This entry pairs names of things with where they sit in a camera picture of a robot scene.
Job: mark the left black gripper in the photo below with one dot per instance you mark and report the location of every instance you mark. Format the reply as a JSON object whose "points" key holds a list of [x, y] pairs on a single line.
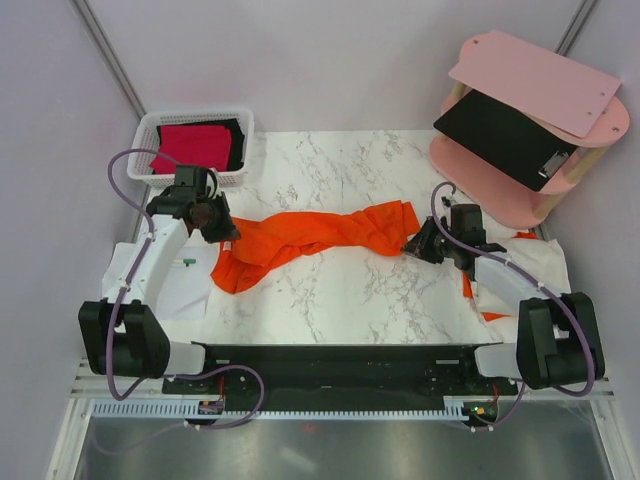
{"points": [[226, 231]]}

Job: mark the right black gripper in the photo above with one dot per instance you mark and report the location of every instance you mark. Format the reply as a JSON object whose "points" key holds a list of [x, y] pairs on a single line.
{"points": [[418, 244]]}

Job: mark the orange t shirt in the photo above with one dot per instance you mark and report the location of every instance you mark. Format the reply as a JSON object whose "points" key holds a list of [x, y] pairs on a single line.
{"points": [[268, 244]]}

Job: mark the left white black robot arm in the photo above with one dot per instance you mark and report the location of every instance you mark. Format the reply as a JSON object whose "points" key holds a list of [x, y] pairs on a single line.
{"points": [[121, 334]]}

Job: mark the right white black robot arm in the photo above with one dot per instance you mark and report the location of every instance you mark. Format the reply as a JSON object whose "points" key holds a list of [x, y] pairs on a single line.
{"points": [[558, 343]]}

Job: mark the magenta t shirt in basket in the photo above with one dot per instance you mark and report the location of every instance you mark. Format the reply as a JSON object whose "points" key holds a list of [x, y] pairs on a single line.
{"points": [[207, 146]]}

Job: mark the pink two-tier shelf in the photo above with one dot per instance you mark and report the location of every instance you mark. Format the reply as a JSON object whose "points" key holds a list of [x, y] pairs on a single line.
{"points": [[506, 200]]}

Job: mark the green white marker pen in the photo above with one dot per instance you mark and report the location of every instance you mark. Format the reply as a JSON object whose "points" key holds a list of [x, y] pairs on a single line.
{"points": [[184, 262]]}

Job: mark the white cloth at right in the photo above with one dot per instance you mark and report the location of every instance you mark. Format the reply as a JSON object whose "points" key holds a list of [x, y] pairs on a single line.
{"points": [[544, 260]]}

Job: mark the white cloth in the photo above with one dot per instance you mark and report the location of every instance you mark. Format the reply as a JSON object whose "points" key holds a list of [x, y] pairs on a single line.
{"points": [[544, 260], [184, 290]]}

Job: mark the white cloth at left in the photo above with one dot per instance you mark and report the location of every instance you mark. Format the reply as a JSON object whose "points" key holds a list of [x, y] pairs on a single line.
{"points": [[184, 290]]}

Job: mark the black clipboard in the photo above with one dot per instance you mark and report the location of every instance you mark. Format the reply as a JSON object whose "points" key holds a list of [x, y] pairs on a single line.
{"points": [[505, 138]]}

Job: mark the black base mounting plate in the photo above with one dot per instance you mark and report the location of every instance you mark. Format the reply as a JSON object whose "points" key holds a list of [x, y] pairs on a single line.
{"points": [[337, 378]]}

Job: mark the loose pink board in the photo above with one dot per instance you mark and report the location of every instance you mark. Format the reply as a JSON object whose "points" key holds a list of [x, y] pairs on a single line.
{"points": [[549, 87]]}

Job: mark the white slotted cable duct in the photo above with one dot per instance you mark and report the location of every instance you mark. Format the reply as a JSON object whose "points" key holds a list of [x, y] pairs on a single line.
{"points": [[452, 410]]}

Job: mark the aluminium rail frame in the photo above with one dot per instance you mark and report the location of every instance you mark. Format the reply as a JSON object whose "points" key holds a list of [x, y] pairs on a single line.
{"points": [[543, 435]]}

